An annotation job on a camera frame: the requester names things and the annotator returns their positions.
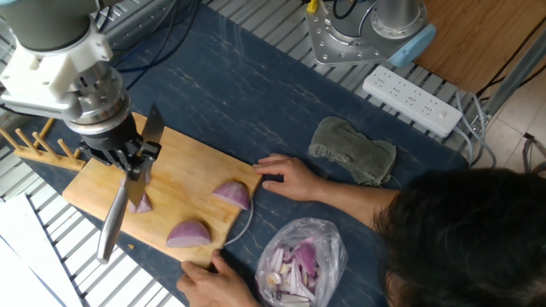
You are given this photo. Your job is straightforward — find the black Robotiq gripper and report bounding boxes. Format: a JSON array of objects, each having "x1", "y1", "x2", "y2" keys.
[{"x1": 78, "y1": 114, "x2": 163, "y2": 182}]

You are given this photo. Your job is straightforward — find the wooden cutting board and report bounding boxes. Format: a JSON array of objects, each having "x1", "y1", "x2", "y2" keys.
[{"x1": 62, "y1": 112, "x2": 263, "y2": 269}]

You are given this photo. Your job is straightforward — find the steel cleaver knife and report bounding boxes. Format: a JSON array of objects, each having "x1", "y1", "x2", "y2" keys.
[{"x1": 96, "y1": 103, "x2": 166, "y2": 264}]

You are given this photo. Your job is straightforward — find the grey green cloth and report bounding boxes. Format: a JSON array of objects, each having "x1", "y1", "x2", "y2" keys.
[{"x1": 307, "y1": 116, "x2": 398, "y2": 188}]

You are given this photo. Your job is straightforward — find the person right forearm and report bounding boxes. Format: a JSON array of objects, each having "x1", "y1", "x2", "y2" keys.
[{"x1": 317, "y1": 181, "x2": 400, "y2": 234}]

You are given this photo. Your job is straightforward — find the person left hand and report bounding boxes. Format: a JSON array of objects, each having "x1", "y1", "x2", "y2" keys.
[{"x1": 176, "y1": 249, "x2": 261, "y2": 307}]

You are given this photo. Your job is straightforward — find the person right hand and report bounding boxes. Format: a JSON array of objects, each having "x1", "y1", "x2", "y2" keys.
[{"x1": 253, "y1": 153, "x2": 328, "y2": 203}]

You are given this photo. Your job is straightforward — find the silver wrist coupling flange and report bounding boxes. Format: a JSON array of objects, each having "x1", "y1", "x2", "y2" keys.
[{"x1": 63, "y1": 61, "x2": 132, "y2": 136}]

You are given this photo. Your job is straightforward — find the wooden peg dish rack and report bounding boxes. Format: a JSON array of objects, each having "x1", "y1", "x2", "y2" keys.
[{"x1": 0, "y1": 117, "x2": 86, "y2": 172}]

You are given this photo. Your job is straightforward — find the large purple onion quarter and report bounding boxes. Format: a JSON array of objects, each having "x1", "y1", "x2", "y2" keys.
[{"x1": 165, "y1": 219, "x2": 212, "y2": 249}]

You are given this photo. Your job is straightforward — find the silver vented wrist box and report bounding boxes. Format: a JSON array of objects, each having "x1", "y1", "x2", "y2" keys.
[{"x1": 0, "y1": 91, "x2": 82, "y2": 120}]

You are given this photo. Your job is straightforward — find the medium purple onion quarter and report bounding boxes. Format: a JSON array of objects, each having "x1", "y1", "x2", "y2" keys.
[{"x1": 212, "y1": 181, "x2": 252, "y2": 211}]

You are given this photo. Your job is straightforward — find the white paper sheet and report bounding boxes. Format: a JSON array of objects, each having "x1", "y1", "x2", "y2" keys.
[
  {"x1": 0, "y1": 194, "x2": 84, "y2": 307},
  {"x1": 0, "y1": 238, "x2": 65, "y2": 307}
]

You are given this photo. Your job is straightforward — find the dark blue marbled mat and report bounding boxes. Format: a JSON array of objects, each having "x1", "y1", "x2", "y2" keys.
[{"x1": 8, "y1": 6, "x2": 470, "y2": 307}]

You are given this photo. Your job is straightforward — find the purple onion chunk in bag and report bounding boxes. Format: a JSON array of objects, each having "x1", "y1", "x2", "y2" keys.
[{"x1": 293, "y1": 240, "x2": 317, "y2": 276}]

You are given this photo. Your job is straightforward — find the clear plastic bag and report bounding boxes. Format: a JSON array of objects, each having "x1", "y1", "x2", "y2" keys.
[{"x1": 254, "y1": 217, "x2": 349, "y2": 307}]

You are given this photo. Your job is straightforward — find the white power strip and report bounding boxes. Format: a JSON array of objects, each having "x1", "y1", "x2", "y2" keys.
[{"x1": 362, "y1": 64, "x2": 464, "y2": 139}]

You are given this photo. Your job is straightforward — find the person head dark hair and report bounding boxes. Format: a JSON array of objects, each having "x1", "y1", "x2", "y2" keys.
[{"x1": 373, "y1": 167, "x2": 546, "y2": 307}]

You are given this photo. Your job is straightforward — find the brown wooden panel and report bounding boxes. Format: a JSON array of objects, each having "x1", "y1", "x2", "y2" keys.
[{"x1": 412, "y1": 0, "x2": 546, "y2": 95}]

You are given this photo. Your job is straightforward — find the aluminium profile beam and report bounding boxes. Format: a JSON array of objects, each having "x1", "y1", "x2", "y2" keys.
[{"x1": 481, "y1": 27, "x2": 546, "y2": 119}]

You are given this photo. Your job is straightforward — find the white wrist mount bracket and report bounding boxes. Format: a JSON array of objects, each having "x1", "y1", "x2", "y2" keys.
[{"x1": 0, "y1": 29, "x2": 114, "y2": 101}]

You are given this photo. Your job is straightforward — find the metal wire hanging loop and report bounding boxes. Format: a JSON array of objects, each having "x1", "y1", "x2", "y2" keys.
[{"x1": 222, "y1": 196, "x2": 255, "y2": 247}]

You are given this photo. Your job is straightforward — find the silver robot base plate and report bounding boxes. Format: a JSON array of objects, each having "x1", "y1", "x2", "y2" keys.
[{"x1": 305, "y1": 2, "x2": 400, "y2": 68}]

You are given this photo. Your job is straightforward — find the grey power strip cable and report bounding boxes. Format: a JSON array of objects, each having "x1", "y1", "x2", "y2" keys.
[{"x1": 451, "y1": 89, "x2": 498, "y2": 167}]

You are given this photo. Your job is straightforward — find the dark cable bundle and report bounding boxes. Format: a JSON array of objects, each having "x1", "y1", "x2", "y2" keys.
[{"x1": 522, "y1": 131, "x2": 546, "y2": 174}]

